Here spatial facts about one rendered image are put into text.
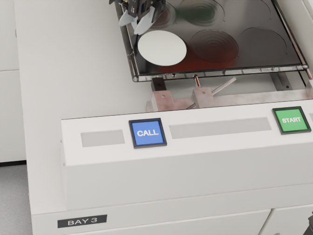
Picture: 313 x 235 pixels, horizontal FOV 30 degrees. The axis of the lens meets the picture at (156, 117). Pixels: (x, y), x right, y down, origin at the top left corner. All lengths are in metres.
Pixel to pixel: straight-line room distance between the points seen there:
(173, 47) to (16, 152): 0.90
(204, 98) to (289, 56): 0.24
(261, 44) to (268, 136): 0.30
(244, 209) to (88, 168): 0.38
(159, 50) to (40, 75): 0.25
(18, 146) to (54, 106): 0.77
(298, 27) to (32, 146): 0.64
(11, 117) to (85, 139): 0.87
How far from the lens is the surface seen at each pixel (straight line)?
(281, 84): 1.28
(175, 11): 1.29
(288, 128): 1.04
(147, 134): 0.97
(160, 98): 1.10
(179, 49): 1.21
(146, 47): 1.20
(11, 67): 1.66
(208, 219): 1.18
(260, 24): 1.31
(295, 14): 1.36
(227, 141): 1.00
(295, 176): 1.13
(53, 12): 1.38
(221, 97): 1.16
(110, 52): 1.29
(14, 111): 1.80
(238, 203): 1.16
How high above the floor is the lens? 1.73
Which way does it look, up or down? 51 degrees down
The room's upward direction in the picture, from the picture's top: 11 degrees clockwise
